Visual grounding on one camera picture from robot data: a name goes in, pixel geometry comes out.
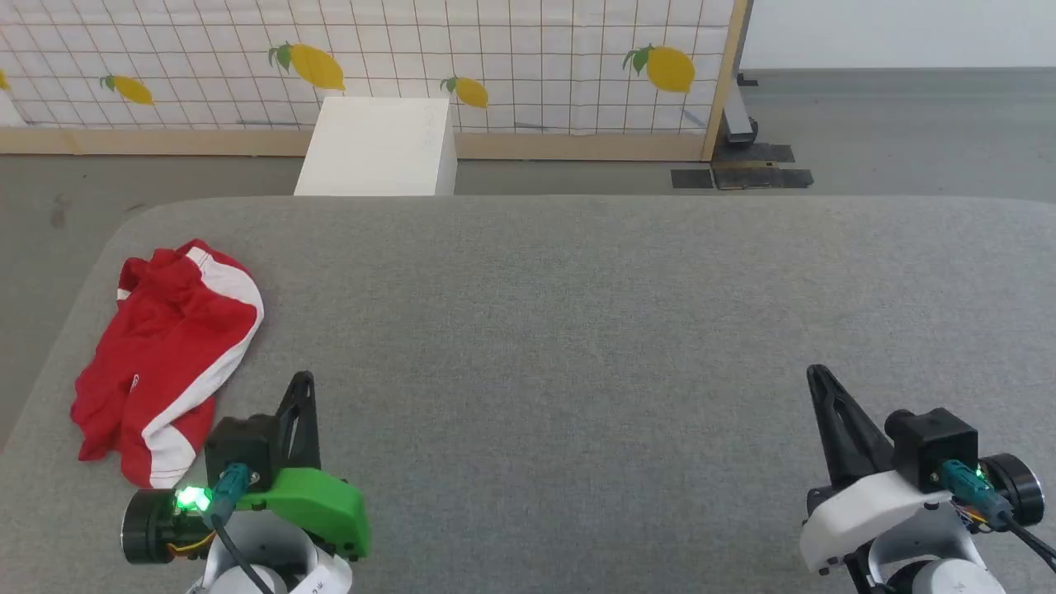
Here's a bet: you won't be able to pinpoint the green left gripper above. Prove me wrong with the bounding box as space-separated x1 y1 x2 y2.
122 371 372 567

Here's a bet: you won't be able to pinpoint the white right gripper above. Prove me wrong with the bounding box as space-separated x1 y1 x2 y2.
798 364 1045 575

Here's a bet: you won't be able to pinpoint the red shorts with white trim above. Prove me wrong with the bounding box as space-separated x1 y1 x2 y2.
70 239 266 490

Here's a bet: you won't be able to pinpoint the large black floor plate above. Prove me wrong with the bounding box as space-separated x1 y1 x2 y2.
711 144 815 191

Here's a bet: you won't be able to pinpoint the white box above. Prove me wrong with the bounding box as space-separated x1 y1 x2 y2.
294 97 458 197

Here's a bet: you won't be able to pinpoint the grey metal screen foot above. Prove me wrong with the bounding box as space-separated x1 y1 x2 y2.
721 73 761 150

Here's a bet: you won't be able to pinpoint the lemon print folding screen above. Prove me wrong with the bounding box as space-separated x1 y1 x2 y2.
0 0 750 163

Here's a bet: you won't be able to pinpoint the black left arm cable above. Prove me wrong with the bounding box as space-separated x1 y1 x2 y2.
208 463 275 594

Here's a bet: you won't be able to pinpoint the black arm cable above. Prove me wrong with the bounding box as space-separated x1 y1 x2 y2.
208 463 275 594
942 460 1056 576

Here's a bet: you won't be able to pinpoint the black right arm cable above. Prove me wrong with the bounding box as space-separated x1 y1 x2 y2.
942 460 1056 576

